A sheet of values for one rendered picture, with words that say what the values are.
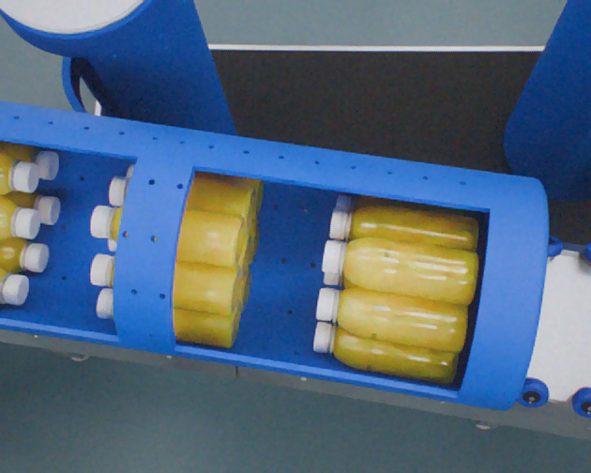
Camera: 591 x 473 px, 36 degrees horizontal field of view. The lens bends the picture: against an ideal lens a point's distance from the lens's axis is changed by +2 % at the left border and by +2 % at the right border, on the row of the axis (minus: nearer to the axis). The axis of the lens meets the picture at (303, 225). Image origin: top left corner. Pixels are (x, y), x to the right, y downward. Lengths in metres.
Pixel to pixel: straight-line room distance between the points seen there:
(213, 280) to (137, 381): 1.18
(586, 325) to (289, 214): 0.44
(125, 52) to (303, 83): 0.89
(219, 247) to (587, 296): 0.54
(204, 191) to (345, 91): 1.14
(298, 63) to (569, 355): 1.19
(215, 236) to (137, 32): 0.44
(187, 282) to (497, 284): 0.37
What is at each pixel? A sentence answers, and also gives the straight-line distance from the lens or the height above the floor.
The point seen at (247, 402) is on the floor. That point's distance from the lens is 2.21.
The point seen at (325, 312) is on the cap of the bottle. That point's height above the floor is 1.11.
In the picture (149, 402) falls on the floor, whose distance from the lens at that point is 2.25.
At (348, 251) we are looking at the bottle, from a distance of 1.06.
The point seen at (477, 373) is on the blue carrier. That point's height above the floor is 1.18.
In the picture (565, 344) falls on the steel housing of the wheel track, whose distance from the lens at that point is 1.31.
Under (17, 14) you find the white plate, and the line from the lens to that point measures 1.39.
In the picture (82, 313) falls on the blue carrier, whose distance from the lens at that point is 1.26.
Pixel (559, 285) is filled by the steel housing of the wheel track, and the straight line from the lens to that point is 1.33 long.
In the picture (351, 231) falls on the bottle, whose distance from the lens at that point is 1.12.
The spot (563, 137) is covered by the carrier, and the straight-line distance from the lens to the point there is 1.86.
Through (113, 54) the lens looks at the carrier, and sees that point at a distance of 1.42.
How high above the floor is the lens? 2.19
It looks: 75 degrees down
